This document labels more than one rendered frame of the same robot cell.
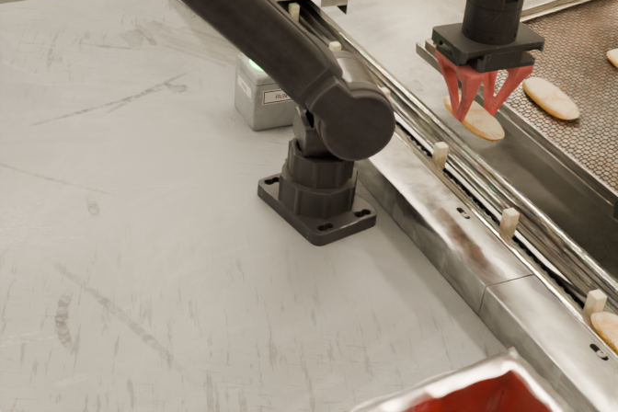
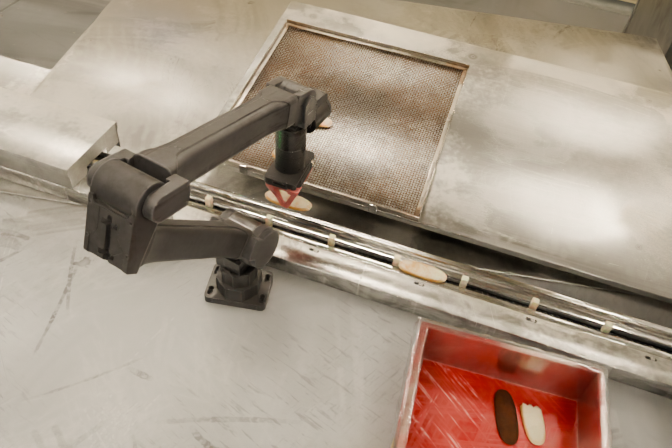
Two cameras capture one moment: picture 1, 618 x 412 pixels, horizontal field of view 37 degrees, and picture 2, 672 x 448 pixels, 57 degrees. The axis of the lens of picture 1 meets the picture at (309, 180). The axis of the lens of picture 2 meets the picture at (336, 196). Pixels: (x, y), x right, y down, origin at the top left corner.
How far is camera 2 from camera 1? 0.63 m
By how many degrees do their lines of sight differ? 38
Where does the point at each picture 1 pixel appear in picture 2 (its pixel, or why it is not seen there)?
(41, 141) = (57, 356)
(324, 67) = (246, 236)
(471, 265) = (344, 277)
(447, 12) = (158, 106)
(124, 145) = (106, 323)
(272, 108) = not seen: hidden behind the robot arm
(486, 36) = (296, 170)
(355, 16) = not seen: hidden behind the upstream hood
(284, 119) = not seen: hidden behind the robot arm
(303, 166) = (239, 280)
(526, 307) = (380, 282)
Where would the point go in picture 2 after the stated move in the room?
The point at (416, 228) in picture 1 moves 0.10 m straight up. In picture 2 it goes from (298, 270) to (300, 237)
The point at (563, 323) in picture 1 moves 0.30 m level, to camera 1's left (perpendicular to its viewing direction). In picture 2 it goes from (397, 279) to (279, 369)
